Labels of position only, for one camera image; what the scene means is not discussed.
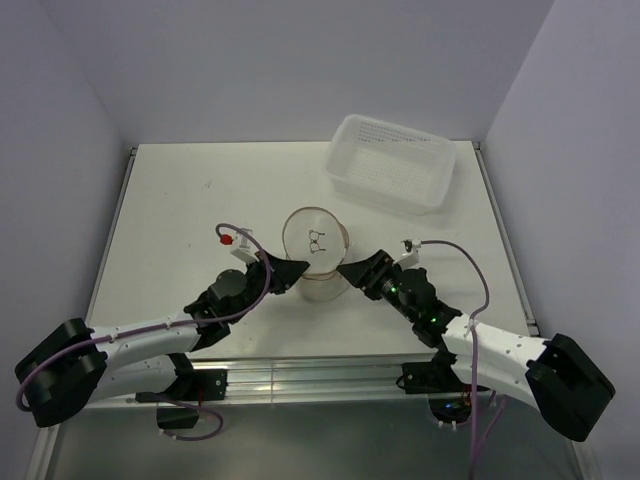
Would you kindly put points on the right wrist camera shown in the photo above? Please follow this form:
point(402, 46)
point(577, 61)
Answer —
point(410, 258)

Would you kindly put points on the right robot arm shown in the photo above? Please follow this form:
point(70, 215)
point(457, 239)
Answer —
point(554, 376)

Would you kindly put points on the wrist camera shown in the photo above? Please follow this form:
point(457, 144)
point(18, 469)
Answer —
point(241, 246)
point(410, 258)

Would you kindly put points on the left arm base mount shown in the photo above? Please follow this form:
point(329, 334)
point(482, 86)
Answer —
point(185, 403)

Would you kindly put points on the white plastic basket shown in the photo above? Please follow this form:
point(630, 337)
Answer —
point(399, 167)

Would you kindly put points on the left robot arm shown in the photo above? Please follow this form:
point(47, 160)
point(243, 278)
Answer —
point(76, 364)

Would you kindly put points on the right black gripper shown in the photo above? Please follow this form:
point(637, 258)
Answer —
point(362, 275)

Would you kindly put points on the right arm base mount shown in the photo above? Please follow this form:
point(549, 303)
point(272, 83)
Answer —
point(449, 398)

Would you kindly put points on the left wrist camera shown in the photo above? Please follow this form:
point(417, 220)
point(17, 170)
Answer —
point(241, 246)

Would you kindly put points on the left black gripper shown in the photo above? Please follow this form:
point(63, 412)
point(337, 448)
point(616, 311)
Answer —
point(284, 273)

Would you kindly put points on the aluminium rail frame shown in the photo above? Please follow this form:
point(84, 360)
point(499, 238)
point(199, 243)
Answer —
point(163, 252)

